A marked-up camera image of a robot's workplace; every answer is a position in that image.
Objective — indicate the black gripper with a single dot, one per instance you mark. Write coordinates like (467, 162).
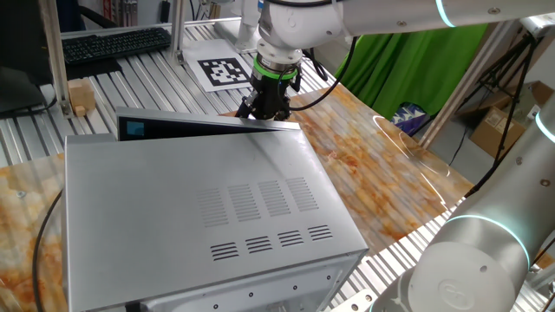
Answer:
(269, 97)

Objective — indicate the forearm in blue sleeve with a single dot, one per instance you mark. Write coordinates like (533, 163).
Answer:
(69, 15)

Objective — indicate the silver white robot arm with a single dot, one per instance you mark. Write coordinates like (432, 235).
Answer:
(381, 17)

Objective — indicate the silver microwave oven body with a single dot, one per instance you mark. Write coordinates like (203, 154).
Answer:
(173, 195)

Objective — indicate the paper with fiducial marker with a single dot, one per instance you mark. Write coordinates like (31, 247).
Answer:
(221, 71)

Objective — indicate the orange marble patterned mat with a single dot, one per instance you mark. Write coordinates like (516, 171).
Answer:
(368, 173)

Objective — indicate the black power adapter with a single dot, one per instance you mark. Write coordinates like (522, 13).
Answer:
(165, 11)

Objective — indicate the blue white patterned bag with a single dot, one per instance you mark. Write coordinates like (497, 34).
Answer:
(407, 117)

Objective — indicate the green cloth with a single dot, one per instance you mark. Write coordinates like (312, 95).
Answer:
(403, 65)

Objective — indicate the black computer keyboard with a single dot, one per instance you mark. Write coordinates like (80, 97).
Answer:
(112, 43)

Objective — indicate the black desk pad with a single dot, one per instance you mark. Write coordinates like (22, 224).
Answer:
(93, 68)

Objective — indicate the large wooden block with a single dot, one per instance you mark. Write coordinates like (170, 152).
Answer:
(81, 93)

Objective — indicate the small wooden cube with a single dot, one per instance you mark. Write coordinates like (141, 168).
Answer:
(80, 111)

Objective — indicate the black chair armrest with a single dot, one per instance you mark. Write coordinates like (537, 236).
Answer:
(99, 17)

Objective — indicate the brown cardboard box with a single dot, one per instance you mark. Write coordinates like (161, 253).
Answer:
(494, 130)

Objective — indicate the black monitor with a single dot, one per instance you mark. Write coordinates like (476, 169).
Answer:
(21, 43)

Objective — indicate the black tripod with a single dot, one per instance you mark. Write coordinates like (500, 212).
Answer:
(516, 82)

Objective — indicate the small metal screw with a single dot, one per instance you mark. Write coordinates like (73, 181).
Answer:
(21, 194)

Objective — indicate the grey device on tripod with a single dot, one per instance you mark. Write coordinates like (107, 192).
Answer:
(539, 24)

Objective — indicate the white mount on grey plate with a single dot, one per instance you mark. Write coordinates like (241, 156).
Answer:
(249, 26)

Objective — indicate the narrow aluminium frame post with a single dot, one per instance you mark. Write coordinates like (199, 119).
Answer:
(177, 30)

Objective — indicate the slanted aluminium frame beam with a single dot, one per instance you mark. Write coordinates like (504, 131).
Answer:
(468, 82)

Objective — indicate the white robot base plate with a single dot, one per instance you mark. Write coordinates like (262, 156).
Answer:
(355, 301)

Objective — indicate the wide aluminium frame post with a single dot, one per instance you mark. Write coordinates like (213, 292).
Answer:
(58, 52)

